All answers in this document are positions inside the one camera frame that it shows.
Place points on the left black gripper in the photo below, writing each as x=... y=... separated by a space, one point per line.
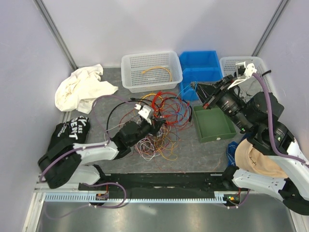
x=156 y=125

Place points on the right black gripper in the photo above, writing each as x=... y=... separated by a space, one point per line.
x=210 y=93

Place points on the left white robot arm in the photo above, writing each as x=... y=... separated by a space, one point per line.
x=68 y=161

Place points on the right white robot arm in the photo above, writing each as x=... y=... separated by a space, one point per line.
x=259 y=120

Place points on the blue plastic bin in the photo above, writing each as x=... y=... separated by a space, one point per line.
x=198 y=66

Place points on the green plastic tray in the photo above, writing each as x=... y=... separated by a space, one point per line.
x=212 y=125

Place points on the white perforated basket right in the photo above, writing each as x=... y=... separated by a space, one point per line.
x=228 y=67

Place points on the white perforated basket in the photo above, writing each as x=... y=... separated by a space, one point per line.
x=228 y=67
x=151 y=71

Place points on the grey garment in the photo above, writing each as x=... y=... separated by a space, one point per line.
x=247 y=91

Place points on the black printed t-shirt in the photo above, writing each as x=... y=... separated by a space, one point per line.
x=75 y=130

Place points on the blue cloth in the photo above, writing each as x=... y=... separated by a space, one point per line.
x=230 y=153

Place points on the white perforated basket left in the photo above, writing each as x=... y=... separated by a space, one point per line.
x=151 y=71

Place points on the cream white cloth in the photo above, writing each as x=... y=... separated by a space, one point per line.
x=79 y=91

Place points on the beige bucket hat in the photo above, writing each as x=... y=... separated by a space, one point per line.
x=250 y=159

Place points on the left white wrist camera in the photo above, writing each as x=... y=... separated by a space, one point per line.
x=145 y=111

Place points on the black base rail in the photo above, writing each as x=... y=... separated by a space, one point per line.
x=168 y=185

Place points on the slotted cable duct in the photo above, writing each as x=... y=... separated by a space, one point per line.
x=95 y=198

